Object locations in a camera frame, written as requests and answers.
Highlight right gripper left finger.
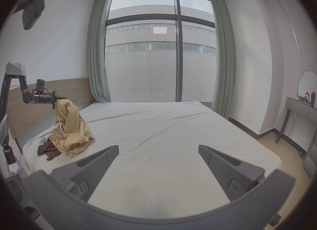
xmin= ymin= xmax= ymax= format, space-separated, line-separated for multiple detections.
xmin=50 ymin=145 xmax=120 ymax=203

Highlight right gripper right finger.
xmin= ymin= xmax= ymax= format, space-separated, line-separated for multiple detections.
xmin=198 ymin=145 xmax=266 ymax=204

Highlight window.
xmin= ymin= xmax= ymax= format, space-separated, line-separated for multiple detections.
xmin=105 ymin=0 xmax=216 ymax=103

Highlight grey-green curtain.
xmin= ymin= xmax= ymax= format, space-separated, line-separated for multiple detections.
xmin=87 ymin=0 xmax=111 ymax=104
xmin=208 ymin=0 xmax=235 ymax=120

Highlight grey dressing table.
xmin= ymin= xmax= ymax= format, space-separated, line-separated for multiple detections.
xmin=275 ymin=97 xmax=317 ymax=144

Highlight tan shorts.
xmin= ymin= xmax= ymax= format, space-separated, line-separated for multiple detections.
xmin=48 ymin=99 xmax=95 ymax=159

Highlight round wall mirror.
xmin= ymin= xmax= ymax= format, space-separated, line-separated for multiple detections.
xmin=298 ymin=70 xmax=317 ymax=100

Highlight brown garment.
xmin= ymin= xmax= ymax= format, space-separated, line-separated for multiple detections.
xmin=37 ymin=141 xmax=62 ymax=161

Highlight bed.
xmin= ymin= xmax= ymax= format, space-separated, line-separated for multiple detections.
xmin=7 ymin=78 xmax=283 ymax=216

